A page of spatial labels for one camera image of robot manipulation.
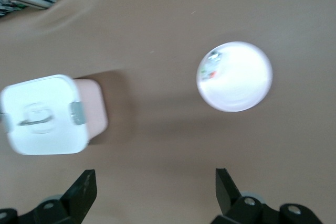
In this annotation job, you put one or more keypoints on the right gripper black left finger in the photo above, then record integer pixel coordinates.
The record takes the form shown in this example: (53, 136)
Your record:
(76, 197)

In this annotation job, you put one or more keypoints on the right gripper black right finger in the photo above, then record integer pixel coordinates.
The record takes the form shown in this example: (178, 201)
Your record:
(228, 195)

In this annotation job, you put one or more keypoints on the white lidded storage box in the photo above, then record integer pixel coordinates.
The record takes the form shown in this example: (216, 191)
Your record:
(47, 134)

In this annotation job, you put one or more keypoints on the pink round plate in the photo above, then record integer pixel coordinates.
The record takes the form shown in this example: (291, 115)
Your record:
(241, 82)

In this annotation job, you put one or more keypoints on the brown table mat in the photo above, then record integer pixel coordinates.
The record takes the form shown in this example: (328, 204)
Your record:
(157, 24)

